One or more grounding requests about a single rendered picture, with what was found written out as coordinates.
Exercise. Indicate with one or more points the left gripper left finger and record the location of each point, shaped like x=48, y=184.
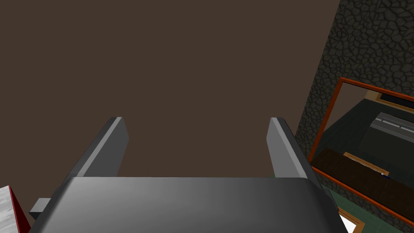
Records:
x=103, y=152

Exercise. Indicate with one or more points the red and white cabinet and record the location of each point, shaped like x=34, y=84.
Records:
x=9, y=210

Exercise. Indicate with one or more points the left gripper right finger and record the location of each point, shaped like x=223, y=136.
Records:
x=284, y=152

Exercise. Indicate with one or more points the orange framed mirror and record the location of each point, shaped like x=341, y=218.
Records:
x=365, y=142

